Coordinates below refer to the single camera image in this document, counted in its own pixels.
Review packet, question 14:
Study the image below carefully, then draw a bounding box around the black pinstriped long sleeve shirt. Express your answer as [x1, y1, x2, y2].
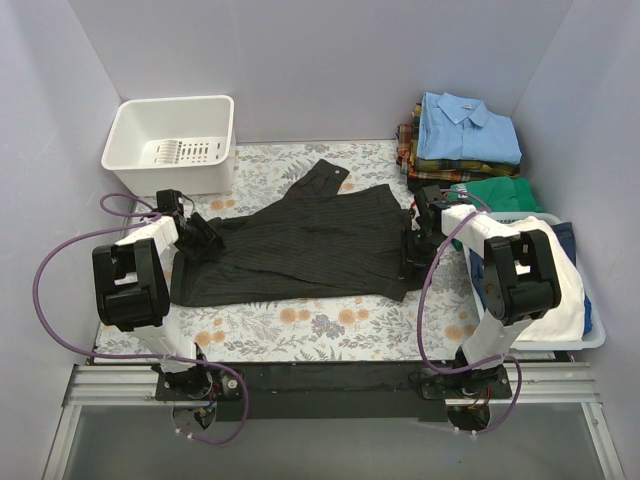
[170, 160, 429, 307]

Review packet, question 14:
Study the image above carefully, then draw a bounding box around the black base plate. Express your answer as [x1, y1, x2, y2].
[155, 360, 514, 424]

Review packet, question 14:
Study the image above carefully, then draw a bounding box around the green folded shirt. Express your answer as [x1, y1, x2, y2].
[446, 177, 543, 212]

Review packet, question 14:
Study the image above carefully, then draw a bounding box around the floral table mat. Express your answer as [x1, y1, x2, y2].
[94, 139, 494, 364]

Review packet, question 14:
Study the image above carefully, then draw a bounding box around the aluminium rail frame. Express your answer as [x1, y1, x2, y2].
[44, 362, 625, 479]

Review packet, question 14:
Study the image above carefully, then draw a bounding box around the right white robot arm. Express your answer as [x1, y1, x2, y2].
[401, 186, 561, 399]

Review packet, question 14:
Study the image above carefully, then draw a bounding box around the light blue folded shirt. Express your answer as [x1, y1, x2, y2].
[417, 92, 522, 165]

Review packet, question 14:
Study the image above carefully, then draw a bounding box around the white garment in basket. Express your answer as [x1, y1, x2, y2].
[515, 227, 585, 320]

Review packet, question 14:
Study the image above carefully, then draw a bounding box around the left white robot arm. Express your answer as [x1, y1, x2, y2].
[92, 189, 224, 400]

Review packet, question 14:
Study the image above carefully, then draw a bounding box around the white plastic bin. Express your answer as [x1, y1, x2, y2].
[101, 95, 236, 196]

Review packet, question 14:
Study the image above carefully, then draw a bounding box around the plaid folded shirt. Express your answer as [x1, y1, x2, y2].
[396, 104, 520, 183]

